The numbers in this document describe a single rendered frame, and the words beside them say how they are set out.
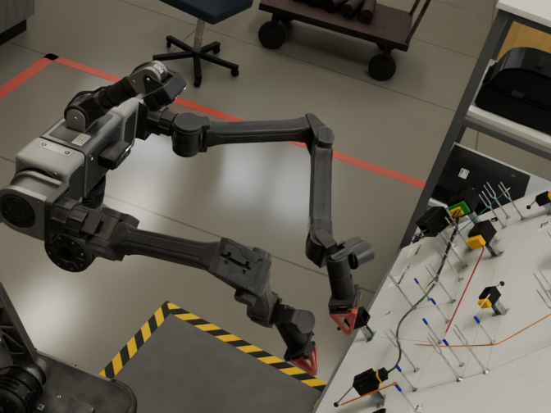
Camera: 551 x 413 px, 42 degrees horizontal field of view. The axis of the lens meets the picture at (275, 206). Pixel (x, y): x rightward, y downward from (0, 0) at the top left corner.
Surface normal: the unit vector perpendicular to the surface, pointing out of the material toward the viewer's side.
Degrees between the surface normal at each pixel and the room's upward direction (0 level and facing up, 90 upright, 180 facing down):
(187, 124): 8
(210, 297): 0
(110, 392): 0
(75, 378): 0
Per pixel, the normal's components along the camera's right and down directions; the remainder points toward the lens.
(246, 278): 0.54, -0.05
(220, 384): 0.21, -0.77
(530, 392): -0.59, -0.79
